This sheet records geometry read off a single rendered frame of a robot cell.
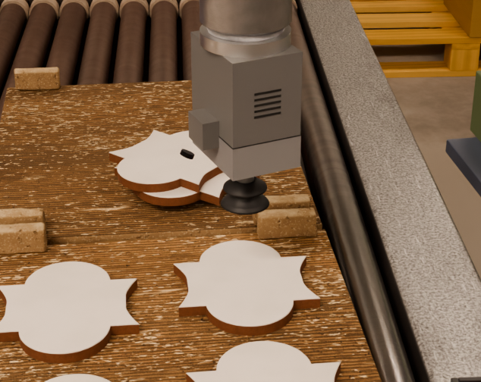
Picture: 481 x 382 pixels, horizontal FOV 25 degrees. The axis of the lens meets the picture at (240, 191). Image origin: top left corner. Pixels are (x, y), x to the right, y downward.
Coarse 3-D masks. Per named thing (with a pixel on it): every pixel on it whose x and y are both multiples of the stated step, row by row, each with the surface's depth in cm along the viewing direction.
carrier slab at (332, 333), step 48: (144, 240) 110; (192, 240) 110; (288, 240) 110; (144, 288) 102; (336, 288) 102; (144, 336) 95; (192, 336) 95; (240, 336) 95; (288, 336) 95; (336, 336) 95
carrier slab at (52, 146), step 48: (48, 96) 143; (96, 96) 143; (144, 96) 143; (0, 144) 130; (48, 144) 130; (96, 144) 130; (0, 192) 119; (48, 192) 119; (96, 192) 119; (288, 192) 119; (48, 240) 110; (96, 240) 111
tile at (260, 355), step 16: (240, 352) 91; (256, 352) 91; (272, 352) 91; (288, 352) 91; (224, 368) 89; (240, 368) 89; (256, 368) 89; (272, 368) 89; (288, 368) 89; (304, 368) 89; (320, 368) 89; (336, 368) 89
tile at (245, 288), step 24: (240, 240) 108; (192, 264) 104; (216, 264) 104; (240, 264) 104; (264, 264) 104; (288, 264) 104; (192, 288) 100; (216, 288) 100; (240, 288) 100; (264, 288) 100; (288, 288) 100; (192, 312) 98; (216, 312) 96; (240, 312) 96; (264, 312) 96; (288, 312) 97
